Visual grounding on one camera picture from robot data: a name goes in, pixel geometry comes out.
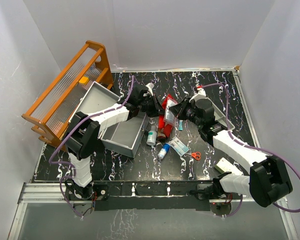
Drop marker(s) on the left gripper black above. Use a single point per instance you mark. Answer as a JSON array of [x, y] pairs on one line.
[[157, 109]]

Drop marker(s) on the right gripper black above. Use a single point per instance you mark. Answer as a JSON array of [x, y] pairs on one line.
[[179, 109]]

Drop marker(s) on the teal white packet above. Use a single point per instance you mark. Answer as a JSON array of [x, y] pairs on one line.
[[180, 148]]

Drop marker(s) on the orange small scissors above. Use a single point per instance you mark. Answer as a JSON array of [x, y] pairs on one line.
[[196, 155]]

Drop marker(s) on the stack of gauze packets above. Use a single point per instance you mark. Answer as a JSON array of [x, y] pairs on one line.
[[169, 117]]

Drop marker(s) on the light blue plastic tweezers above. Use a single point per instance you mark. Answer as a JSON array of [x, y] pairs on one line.
[[180, 125]]

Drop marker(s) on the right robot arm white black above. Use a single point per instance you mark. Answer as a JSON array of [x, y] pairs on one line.
[[267, 180]]

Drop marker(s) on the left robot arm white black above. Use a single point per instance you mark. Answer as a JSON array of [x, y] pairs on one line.
[[83, 132]]

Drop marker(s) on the white green medicine bottle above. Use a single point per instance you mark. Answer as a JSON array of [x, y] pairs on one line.
[[152, 136]]

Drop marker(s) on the grey metal medicine case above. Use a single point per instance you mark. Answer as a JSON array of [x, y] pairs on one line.
[[123, 138]]

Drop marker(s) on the brown bottle orange cap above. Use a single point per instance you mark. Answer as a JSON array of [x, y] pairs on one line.
[[160, 135]]

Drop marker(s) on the grey divided plastic tray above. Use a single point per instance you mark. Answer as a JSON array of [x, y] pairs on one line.
[[219, 116]]

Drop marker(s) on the white blue spray bottle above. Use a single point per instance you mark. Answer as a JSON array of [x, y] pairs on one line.
[[162, 153]]

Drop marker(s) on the yellow block on rack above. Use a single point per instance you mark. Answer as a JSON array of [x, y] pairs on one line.
[[84, 80]]

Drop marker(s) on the orange wooden rack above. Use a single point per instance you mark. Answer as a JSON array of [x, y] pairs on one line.
[[51, 112]]

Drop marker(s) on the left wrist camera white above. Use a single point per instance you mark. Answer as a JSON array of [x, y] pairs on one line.
[[150, 86]]

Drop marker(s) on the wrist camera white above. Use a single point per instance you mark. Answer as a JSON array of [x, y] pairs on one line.
[[200, 93], [150, 86]]

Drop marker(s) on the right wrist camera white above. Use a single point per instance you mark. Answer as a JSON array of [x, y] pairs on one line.
[[200, 93]]

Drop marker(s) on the aluminium front rail frame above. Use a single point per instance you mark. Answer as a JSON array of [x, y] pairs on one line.
[[131, 213]]

